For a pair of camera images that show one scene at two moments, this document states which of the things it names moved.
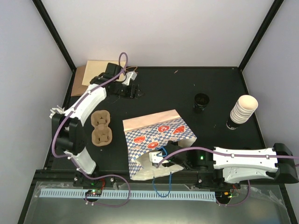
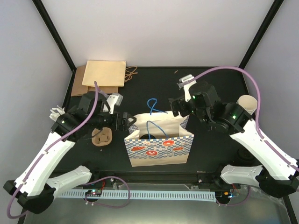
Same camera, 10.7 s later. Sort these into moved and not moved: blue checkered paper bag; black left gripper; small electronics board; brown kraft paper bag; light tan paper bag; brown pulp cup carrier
Moved: black left gripper; blue checkered paper bag
Not moved: brown kraft paper bag; light tan paper bag; brown pulp cup carrier; small electronics board
